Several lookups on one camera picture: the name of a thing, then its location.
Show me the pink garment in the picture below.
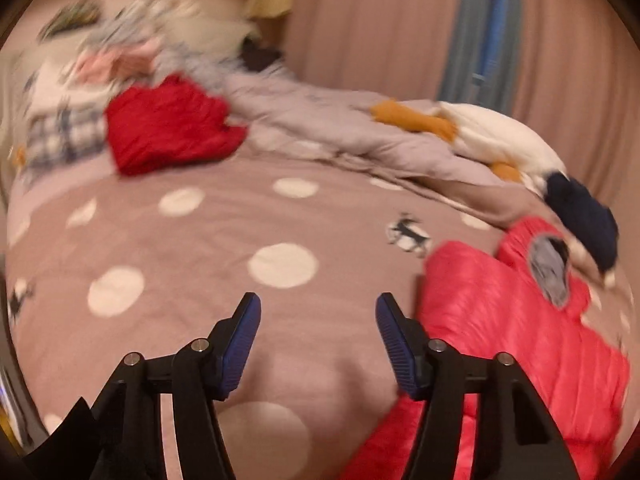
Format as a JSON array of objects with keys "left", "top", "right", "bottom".
[{"left": 74, "top": 40, "right": 162, "bottom": 85}]

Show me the beige curtain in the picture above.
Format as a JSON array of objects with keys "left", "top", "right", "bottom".
[{"left": 280, "top": 0, "right": 640, "bottom": 206}]

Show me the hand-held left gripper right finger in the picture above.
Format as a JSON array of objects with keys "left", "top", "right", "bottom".
[{"left": 376, "top": 294, "right": 581, "bottom": 480}]

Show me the navy folded garment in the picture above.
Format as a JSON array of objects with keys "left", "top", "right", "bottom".
[{"left": 542, "top": 171, "right": 621, "bottom": 272}]

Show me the brown dotted blanket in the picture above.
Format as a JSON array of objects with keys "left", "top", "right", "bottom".
[{"left": 0, "top": 150, "right": 636, "bottom": 480}]

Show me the blue grey window frame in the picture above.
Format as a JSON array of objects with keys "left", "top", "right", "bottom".
[{"left": 439, "top": 0, "right": 522, "bottom": 105}]

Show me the white printed pillow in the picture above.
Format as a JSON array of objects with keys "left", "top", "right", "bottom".
[{"left": 37, "top": 0, "right": 251, "bottom": 68}]

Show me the red puffer jacket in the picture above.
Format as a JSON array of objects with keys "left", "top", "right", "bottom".
[{"left": 340, "top": 215, "right": 632, "bottom": 480}]

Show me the white plush goose toy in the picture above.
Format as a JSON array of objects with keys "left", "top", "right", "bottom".
[{"left": 370, "top": 100, "right": 571, "bottom": 193}]

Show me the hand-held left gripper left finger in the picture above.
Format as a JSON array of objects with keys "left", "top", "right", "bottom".
[{"left": 90, "top": 292, "right": 262, "bottom": 480}]

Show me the dark red garment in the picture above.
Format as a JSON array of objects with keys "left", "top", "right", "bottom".
[{"left": 104, "top": 74, "right": 249, "bottom": 177}]

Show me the plaid cloth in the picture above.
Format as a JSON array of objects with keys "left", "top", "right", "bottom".
[{"left": 22, "top": 106, "right": 109, "bottom": 170}]

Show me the lilac quilt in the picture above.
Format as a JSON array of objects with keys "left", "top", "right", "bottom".
[{"left": 220, "top": 66, "right": 506, "bottom": 193}]

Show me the dark cloth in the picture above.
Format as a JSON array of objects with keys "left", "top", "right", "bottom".
[{"left": 241, "top": 39, "right": 284, "bottom": 74}]

